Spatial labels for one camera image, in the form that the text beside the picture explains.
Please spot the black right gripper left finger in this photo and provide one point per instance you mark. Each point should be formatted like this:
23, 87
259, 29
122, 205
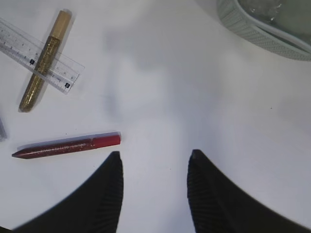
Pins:
94, 207

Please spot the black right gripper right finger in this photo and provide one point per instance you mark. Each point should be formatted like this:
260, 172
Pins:
217, 205

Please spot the clear plastic ruler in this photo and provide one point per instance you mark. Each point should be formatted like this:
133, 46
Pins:
26, 50

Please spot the silver glitter pen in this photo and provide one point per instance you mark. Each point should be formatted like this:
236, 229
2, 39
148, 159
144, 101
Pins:
3, 134

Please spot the gold glitter pen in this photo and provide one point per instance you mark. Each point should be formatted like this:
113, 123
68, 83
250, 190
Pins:
45, 60

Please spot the clear plastic sheet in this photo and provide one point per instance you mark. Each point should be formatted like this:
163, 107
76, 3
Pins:
266, 10

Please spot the green woven plastic basket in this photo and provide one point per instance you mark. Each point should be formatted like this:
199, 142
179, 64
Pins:
274, 40

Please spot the red glitter pen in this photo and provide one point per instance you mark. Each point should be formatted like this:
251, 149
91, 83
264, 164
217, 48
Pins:
71, 146

